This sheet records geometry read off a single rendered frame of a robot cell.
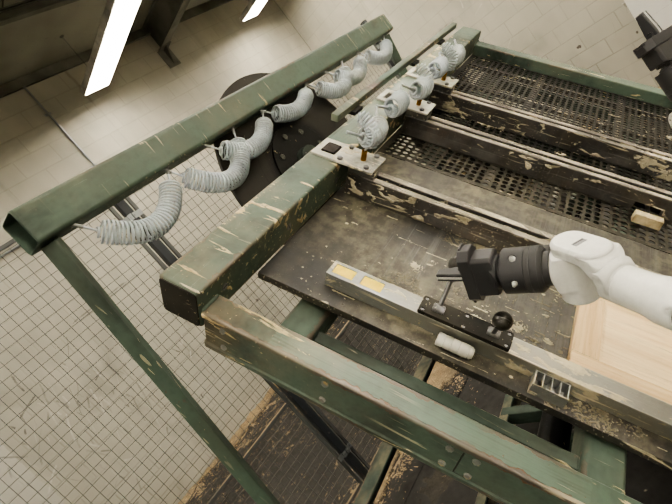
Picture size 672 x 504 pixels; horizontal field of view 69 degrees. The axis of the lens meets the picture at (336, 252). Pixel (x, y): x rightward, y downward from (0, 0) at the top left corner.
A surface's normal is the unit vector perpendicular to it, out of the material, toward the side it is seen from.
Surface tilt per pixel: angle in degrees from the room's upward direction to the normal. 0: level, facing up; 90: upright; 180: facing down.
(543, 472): 51
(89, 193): 90
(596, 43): 90
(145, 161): 90
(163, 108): 90
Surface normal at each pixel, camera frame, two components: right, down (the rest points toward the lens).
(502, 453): 0.11, -0.75
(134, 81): 0.57, -0.26
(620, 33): -0.54, 0.59
